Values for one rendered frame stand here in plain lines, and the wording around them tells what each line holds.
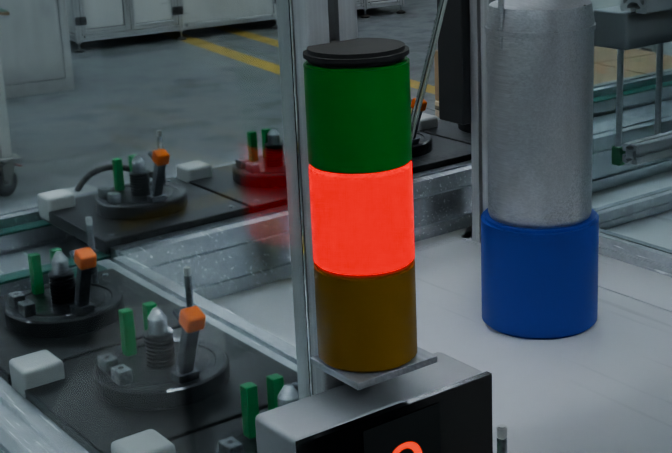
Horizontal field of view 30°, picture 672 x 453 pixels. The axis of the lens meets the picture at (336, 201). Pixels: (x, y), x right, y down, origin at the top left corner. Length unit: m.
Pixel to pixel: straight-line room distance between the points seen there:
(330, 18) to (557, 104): 1.00
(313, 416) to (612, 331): 1.12
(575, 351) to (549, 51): 0.38
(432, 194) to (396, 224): 1.47
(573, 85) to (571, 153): 0.09
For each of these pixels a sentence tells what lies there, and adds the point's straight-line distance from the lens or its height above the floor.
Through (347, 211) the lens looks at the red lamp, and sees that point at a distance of 0.59.
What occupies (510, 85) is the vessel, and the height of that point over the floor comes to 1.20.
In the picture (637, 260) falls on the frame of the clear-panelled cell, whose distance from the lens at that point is 1.95.
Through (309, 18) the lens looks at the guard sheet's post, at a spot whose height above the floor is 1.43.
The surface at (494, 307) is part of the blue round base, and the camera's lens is 1.68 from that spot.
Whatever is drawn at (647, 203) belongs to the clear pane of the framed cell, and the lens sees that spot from 1.93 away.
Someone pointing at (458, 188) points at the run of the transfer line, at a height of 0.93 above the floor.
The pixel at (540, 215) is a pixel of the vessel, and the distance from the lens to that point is 1.62.
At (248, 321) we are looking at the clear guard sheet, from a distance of 0.62.
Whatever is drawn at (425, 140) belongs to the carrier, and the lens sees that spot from 2.18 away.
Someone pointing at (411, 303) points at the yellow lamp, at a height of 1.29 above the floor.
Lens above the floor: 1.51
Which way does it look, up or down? 17 degrees down
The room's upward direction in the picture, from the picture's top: 3 degrees counter-clockwise
